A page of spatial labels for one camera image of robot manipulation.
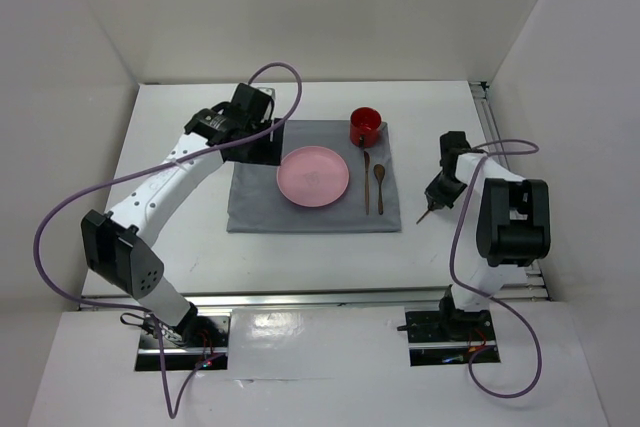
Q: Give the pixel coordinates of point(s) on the grey cloth placemat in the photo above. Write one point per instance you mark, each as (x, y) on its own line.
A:
(256, 204)

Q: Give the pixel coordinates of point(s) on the aluminium frame rail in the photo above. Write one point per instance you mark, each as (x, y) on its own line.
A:
(533, 292)
(507, 111)

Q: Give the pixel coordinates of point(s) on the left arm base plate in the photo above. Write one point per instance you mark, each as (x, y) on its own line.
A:
(208, 346)

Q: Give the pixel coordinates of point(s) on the red mug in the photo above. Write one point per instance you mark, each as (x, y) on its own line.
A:
(365, 124)

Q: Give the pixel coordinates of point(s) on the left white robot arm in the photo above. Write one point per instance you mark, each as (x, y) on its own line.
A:
(119, 244)

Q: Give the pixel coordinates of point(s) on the aluminium frame rail front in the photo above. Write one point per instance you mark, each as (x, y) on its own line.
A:
(533, 292)

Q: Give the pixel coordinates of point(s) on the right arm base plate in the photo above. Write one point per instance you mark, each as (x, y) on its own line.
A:
(434, 340)

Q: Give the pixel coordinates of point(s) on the copper spoon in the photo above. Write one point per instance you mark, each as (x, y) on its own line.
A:
(379, 173)

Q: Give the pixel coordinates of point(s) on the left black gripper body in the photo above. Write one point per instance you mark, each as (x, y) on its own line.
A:
(262, 152)

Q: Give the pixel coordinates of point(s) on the pink plastic plate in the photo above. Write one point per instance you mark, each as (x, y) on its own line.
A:
(312, 176)

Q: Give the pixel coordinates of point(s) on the aluminium frame rail right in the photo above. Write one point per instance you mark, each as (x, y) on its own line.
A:
(507, 111)

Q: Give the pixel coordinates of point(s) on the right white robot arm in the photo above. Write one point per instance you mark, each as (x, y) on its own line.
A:
(512, 230)

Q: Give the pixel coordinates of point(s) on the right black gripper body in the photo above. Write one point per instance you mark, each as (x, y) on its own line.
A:
(444, 190)

